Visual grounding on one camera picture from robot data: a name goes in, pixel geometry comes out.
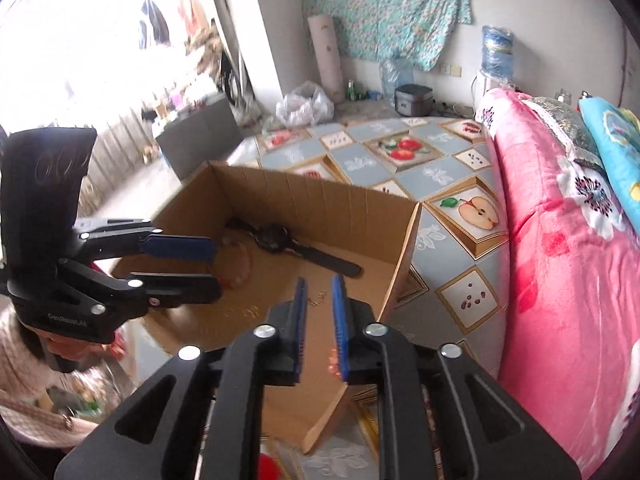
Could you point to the fruit print tablecloth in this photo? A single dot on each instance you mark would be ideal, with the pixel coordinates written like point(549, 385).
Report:
point(450, 240)

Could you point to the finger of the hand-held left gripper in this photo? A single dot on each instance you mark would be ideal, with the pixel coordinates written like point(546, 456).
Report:
point(175, 248)
point(175, 291)

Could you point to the white fleece garment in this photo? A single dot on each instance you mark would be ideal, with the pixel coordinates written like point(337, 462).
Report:
point(30, 425)

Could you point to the green glass bottle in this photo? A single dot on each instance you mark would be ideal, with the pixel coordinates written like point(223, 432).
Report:
point(353, 91)

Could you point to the hanging dark garment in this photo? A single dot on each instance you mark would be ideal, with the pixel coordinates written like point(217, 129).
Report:
point(155, 20)

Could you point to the white water dispenser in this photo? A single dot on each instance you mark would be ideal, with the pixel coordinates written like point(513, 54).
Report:
point(482, 91)

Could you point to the wrapped blue water jug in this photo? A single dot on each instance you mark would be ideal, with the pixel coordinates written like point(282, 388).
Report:
point(497, 52)

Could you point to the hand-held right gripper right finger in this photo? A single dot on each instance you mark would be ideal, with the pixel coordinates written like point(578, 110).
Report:
point(340, 330)

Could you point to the wall power outlet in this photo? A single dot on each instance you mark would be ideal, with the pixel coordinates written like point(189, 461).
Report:
point(451, 69)

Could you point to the white plastic bag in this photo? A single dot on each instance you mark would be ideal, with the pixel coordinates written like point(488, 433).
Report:
point(302, 105)

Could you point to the person's left forearm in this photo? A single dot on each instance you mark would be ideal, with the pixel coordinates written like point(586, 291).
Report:
point(20, 355)

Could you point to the person's left hand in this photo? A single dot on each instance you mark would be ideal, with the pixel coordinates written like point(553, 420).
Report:
point(70, 349)

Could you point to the silver patterned pillow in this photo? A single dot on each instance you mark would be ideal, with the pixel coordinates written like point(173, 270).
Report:
point(565, 120)

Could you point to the pink rolled mat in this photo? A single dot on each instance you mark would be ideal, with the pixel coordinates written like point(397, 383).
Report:
point(325, 55)

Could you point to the grey cabinet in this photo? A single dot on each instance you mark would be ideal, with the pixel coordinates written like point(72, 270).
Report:
point(200, 132)

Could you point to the pink floral blanket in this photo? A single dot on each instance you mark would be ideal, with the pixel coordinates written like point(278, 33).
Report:
point(560, 285)

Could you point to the black wristwatch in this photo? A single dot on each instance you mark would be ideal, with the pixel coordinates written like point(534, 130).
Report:
point(272, 237)

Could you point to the hanging pink garment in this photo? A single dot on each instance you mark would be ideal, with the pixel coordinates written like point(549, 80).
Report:
point(192, 10)

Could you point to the pile of clothes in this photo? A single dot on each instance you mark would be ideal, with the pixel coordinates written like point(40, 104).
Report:
point(207, 45)

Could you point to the teal floral wall cloth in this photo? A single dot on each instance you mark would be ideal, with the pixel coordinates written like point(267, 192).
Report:
point(390, 5)

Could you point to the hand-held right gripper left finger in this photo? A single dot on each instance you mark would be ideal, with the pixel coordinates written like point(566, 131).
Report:
point(300, 330)

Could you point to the brown cardboard box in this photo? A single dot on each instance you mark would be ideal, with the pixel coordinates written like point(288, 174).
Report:
point(350, 210)

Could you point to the grey rice cooker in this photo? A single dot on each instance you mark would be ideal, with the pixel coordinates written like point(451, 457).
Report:
point(412, 101)

